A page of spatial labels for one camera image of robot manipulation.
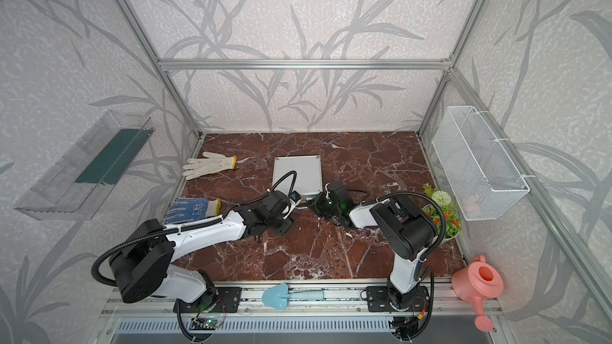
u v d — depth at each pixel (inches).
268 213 26.1
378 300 29.0
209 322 27.7
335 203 29.8
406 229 19.5
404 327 29.1
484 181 23.9
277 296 28.5
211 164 42.6
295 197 30.4
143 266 16.6
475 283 26.2
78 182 25.3
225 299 28.9
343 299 29.7
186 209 36.9
